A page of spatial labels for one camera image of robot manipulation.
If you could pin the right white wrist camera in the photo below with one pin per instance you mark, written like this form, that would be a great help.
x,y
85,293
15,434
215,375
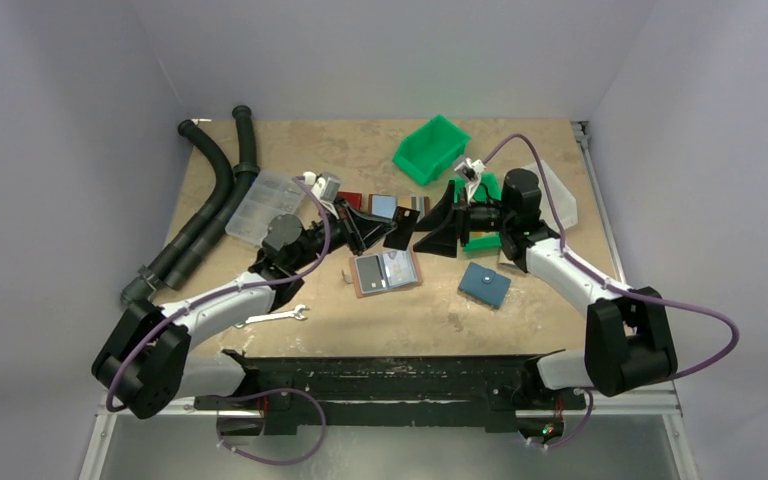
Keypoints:
x,y
470,171

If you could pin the aluminium frame rail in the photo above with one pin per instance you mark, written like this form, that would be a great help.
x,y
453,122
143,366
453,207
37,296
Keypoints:
x,y
635,435

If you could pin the silver VIP card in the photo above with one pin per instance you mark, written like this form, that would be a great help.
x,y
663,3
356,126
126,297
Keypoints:
x,y
399,268

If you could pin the blue leather card holder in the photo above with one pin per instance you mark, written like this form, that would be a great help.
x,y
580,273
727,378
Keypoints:
x,y
484,285

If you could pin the brown open card holder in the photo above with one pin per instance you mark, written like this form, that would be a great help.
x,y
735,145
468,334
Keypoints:
x,y
385,205

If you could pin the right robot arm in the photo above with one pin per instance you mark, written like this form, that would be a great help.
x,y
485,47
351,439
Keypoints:
x,y
628,341

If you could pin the large green plastic bin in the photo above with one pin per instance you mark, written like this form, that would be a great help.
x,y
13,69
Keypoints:
x,y
430,150

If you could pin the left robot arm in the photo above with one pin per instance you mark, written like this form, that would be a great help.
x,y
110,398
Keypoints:
x,y
145,363

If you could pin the silver wrench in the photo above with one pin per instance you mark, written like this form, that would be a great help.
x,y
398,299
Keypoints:
x,y
297,313

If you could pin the clear white plastic bin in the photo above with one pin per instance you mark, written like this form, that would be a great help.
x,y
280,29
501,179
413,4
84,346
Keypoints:
x,y
563,200

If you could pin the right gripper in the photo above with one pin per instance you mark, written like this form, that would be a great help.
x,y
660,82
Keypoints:
x,y
461,218

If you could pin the pink leather card holder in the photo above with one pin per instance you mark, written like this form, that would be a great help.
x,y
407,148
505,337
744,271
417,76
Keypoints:
x,y
350,277

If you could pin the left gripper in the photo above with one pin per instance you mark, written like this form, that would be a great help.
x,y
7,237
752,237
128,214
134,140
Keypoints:
x,y
350,225

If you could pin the red leather card holder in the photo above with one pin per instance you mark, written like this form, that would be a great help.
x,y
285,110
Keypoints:
x,y
354,199

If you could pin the black VIP card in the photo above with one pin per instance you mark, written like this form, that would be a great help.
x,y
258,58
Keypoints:
x,y
370,273

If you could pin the clear plastic organizer box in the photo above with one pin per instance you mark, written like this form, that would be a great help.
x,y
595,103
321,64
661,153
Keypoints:
x,y
270,195

